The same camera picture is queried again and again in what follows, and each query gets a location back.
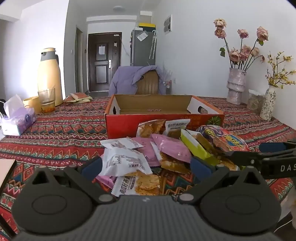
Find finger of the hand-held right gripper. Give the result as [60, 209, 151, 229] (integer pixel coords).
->
[259, 141, 296, 153]
[228, 151, 278, 171]

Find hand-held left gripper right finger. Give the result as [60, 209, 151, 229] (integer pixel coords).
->
[178, 156, 265, 205]

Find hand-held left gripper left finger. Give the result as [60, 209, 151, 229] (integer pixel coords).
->
[31, 157, 117, 205]

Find pink snack packet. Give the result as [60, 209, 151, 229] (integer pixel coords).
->
[151, 134, 192, 163]
[95, 175, 117, 190]
[132, 137, 162, 167]

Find green snack packet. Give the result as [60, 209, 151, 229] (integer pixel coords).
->
[180, 129, 220, 166]

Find purple red snack bag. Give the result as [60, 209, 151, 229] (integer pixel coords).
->
[199, 125, 250, 156]

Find pile of white packets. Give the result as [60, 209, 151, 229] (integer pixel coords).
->
[100, 119, 241, 197]

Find orange cardboard box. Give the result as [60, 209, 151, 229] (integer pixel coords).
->
[105, 94, 225, 139]

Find floral patterned vase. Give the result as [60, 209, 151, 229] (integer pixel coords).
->
[260, 85, 277, 121]

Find glass jar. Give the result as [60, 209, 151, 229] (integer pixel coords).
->
[246, 89, 265, 114]

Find pink textured vase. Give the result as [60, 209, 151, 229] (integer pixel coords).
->
[226, 67, 247, 105]

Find yellow flower branches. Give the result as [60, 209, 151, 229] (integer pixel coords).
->
[265, 51, 296, 90]

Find drinking glass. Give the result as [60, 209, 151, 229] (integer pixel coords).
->
[38, 88, 56, 114]

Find purple tissue pack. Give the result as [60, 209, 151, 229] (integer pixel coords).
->
[0, 94, 37, 136]

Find pink board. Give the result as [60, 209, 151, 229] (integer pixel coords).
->
[0, 159, 17, 195]

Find yellow bowl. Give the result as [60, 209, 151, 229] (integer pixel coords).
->
[22, 96, 42, 114]

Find dark brown entrance door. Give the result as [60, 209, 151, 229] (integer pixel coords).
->
[88, 32, 122, 92]

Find chair with purple jacket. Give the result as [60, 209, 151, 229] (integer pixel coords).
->
[109, 65, 171, 96]

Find yellow thermos jug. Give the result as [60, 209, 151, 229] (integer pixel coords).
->
[37, 47, 63, 106]

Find wooden chair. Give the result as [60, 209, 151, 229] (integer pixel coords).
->
[135, 70, 160, 95]

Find bunch of dried pink roses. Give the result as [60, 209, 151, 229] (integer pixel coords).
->
[213, 19, 269, 71]

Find pale dried grass bunch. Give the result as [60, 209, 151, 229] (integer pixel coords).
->
[162, 61, 173, 79]

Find grey interior door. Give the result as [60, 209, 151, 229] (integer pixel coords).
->
[75, 27, 84, 93]

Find grey refrigerator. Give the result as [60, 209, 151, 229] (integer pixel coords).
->
[130, 28, 156, 67]

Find folded clear umbrella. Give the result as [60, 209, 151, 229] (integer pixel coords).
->
[149, 29, 158, 59]

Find white wall panel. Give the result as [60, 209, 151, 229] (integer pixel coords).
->
[163, 14, 173, 35]

